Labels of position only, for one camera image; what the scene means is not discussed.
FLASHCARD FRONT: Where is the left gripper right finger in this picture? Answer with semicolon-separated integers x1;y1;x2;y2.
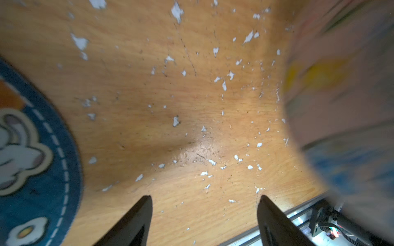
257;195;314;246

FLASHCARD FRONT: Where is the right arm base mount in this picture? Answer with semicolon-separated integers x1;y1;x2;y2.
309;199;393;246

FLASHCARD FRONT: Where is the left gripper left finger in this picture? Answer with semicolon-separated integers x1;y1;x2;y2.
95;195;153;246

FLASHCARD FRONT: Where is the orange cartoon round coaster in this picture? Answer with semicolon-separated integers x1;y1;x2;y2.
1;60;83;246

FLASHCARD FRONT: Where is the white wave round coaster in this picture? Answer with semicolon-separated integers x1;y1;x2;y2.
282;1;394;242

